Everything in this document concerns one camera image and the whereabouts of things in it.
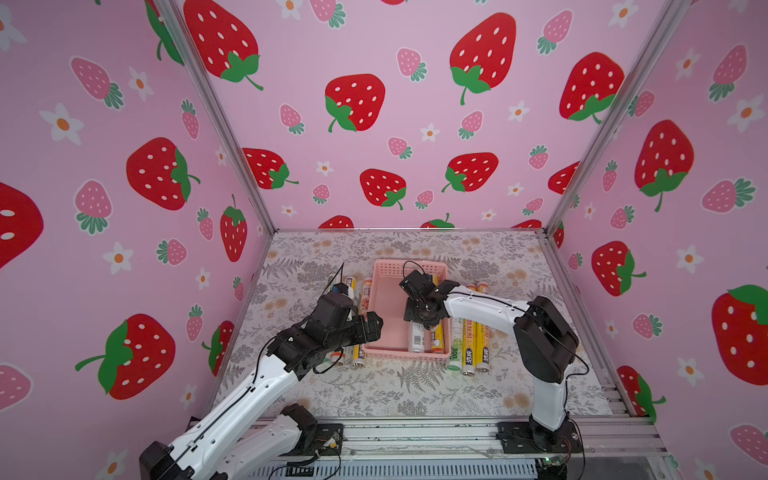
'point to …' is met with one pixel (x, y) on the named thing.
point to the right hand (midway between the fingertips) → (420, 307)
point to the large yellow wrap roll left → (351, 291)
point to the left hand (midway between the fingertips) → (373, 322)
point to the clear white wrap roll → (416, 337)
